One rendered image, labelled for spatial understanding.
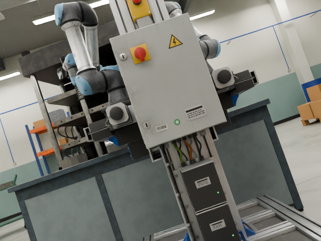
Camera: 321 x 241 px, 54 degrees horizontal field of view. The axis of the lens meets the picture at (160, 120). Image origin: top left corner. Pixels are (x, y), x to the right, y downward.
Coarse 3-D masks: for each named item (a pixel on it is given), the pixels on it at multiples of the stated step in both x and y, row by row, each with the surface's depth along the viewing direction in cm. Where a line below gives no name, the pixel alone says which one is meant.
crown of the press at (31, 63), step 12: (108, 24) 308; (84, 36) 311; (108, 36) 308; (48, 48) 316; (60, 48) 314; (108, 48) 322; (24, 60) 319; (36, 60) 317; (48, 60) 315; (60, 60) 314; (108, 60) 363; (24, 72) 318; (36, 72) 319; (48, 72) 331
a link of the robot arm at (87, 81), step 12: (60, 12) 174; (72, 12) 176; (60, 24) 178; (72, 24) 176; (72, 36) 176; (72, 48) 177; (84, 48) 177; (84, 60) 176; (84, 72) 174; (96, 72) 177; (84, 84) 172; (96, 84) 175
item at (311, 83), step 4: (312, 80) 826; (316, 80) 824; (320, 80) 825; (304, 84) 843; (308, 84) 834; (312, 84) 828; (316, 84) 824; (304, 88) 848; (304, 92) 854; (308, 96) 843; (308, 100) 849
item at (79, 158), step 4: (76, 156) 251; (80, 156) 257; (84, 156) 264; (64, 160) 252; (68, 160) 251; (72, 160) 251; (76, 160) 251; (80, 160) 254; (84, 160) 262; (64, 164) 252; (68, 164) 251; (72, 164) 251; (64, 168) 252
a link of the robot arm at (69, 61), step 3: (69, 54) 199; (72, 54) 199; (66, 57) 198; (69, 57) 198; (72, 57) 199; (66, 60) 198; (69, 60) 198; (72, 60) 199; (66, 63) 200; (69, 63) 198; (72, 63) 198; (75, 63) 200; (66, 66) 202; (69, 66) 200
